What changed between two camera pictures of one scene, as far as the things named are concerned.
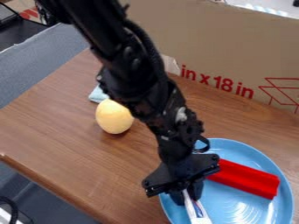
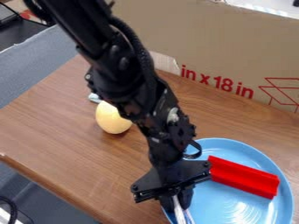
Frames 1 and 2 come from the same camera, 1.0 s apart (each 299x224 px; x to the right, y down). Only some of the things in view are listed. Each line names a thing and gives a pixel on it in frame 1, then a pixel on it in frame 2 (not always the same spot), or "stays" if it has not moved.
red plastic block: x=251 y=180 stays
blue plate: x=227 y=204 stays
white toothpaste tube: x=196 y=211 -> x=183 y=217
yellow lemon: x=113 y=117 stays
